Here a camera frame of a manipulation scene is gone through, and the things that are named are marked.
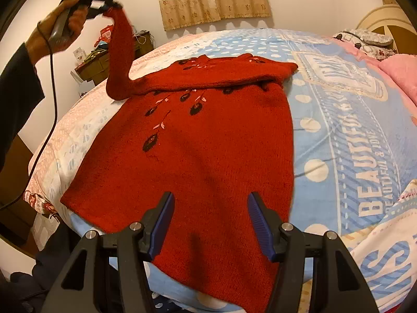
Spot pink pillow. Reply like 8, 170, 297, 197
378, 54, 417, 119

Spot person's left hand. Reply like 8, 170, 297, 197
49, 0, 89, 54

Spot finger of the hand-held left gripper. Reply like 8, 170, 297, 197
92, 1, 123, 10
85, 6, 106, 19

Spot dark blue dotted cloth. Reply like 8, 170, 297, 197
150, 293, 185, 313

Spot floral bed sheet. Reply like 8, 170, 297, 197
23, 170, 70, 251

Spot brown wooden cabinet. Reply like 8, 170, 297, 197
0, 134, 37, 246

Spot cream bed headboard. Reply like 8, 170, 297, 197
355, 4, 417, 56

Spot grey patterned pillow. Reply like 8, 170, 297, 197
335, 28, 397, 61

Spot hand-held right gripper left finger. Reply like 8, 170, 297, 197
41, 192, 175, 313

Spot person's dark trousers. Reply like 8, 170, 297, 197
0, 223, 109, 313

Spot red knitted sweater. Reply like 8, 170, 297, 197
60, 7, 299, 313

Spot red packet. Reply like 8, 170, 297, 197
95, 25, 113, 45

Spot blue dotted blanket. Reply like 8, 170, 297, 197
20, 28, 417, 313

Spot brown wooden box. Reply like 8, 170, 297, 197
131, 30, 154, 60

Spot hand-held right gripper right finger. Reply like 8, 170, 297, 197
247, 192, 380, 313

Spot person's left forearm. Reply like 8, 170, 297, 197
0, 23, 54, 170

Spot cluttered wooden bedside table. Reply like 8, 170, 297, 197
75, 50, 114, 86

